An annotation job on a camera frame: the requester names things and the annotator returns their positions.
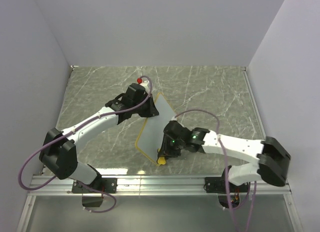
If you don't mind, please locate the yellow bone-shaped eraser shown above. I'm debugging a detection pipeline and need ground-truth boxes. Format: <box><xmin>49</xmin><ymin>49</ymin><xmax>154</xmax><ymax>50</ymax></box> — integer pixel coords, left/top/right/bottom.
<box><xmin>156</xmin><ymin>156</ymin><xmax>167</xmax><ymax>166</ymax></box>

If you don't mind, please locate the yellow framed whiteboard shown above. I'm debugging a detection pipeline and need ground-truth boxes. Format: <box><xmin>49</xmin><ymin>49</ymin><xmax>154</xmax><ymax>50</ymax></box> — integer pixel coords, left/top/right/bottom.
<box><xmin>135</xmin><ymin>92</ymin><xmax>176</xmax><ymax>166</ymax></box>

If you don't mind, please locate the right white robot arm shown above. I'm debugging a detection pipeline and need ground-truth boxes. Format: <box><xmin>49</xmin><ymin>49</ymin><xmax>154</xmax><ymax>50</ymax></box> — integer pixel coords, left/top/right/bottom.
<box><xmin>156</xmin><ymin>120</ymin><xmax>291</xmax><ymax>192</ymax></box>

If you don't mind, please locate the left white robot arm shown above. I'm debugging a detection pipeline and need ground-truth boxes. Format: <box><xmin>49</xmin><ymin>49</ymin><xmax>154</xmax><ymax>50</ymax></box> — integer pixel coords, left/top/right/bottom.
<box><xmin>39</xmin><ymin>78</ymin><xmax>159</xmax><ymax>193</ymax></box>

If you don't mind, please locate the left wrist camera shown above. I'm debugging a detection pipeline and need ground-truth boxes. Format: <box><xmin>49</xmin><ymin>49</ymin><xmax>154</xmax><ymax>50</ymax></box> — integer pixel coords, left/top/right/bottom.
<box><xmin>140</xmin><ymin>80</ymin><xmax>152</xmax><ymax>93</ymax></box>

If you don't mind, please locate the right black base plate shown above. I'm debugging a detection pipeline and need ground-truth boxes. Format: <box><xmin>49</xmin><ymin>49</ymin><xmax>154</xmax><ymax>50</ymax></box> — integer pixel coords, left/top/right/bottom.
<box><xmin>203</xmin><ymin>176</ymin><xmax>251</xmax><ymax>194</ymax></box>

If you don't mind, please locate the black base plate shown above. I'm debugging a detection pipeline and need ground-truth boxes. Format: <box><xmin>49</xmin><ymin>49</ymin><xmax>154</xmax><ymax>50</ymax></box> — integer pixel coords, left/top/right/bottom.
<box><xmin>203</xmin><ymin>176</ymin><xmax>251</xmax><ymax>194</ymax></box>
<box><xmin>71</xmin><ymin>177</ymin><xmax>118</xmax><ymax>194</ymax></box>

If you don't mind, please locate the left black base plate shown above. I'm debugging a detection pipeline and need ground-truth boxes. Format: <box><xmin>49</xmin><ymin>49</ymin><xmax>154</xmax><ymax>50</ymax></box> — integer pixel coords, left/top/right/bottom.
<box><xmin>71</xmin><ymin>177</ymin><xmax>118</xmax><ymax>194</ymax></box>

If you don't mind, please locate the aluminium mounting rail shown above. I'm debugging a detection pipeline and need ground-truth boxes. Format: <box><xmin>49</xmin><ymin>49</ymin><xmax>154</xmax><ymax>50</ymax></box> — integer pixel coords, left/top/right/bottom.
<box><xmin>27</xmin><ymin>173</ymin><xmax>292</xmax><ymax>197</ymax></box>

